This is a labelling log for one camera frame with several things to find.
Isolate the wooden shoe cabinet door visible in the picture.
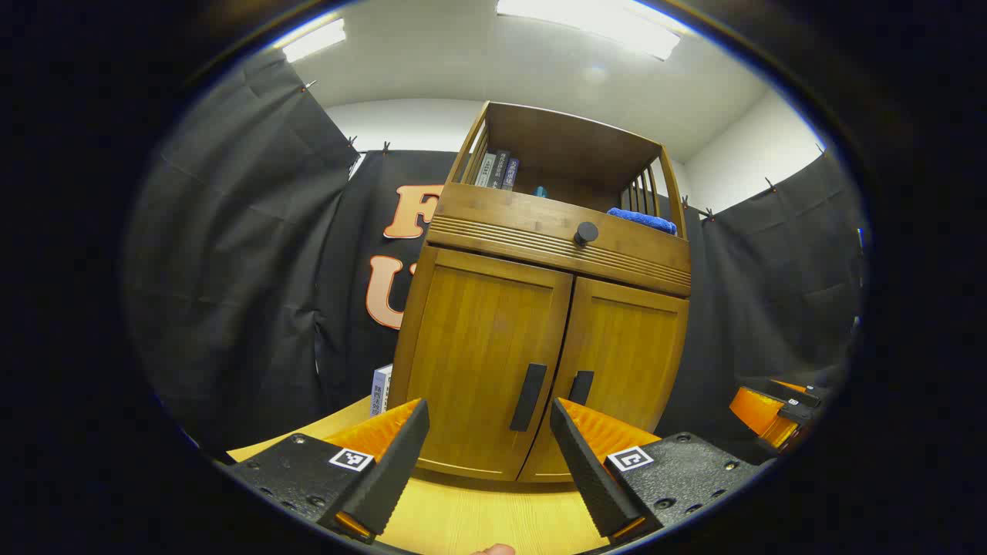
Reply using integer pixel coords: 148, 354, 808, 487
518, 276, 689, 484
406, 247, 575, 480

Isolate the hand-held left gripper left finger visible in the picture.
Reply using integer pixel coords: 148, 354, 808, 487
220, 399, 430, 544

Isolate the narrow ceiling light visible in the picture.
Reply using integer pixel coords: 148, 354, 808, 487
281, 18, 348, 64

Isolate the blue towel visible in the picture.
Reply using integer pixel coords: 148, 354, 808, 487
607, 207, 678, 236

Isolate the wooden ribbed drawer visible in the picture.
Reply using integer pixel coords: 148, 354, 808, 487
426, 183, 692, 298

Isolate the white printed box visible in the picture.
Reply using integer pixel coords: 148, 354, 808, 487
370, 364, 394, 417

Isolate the wooden double-door shoe cabinet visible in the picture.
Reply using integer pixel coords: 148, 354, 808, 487
386, 100, 692, 484

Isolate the wide ceiling light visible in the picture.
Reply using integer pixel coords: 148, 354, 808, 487
496, 0, 682, 62

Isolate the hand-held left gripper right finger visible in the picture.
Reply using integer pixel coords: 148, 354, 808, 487
549, 397, 774, 544

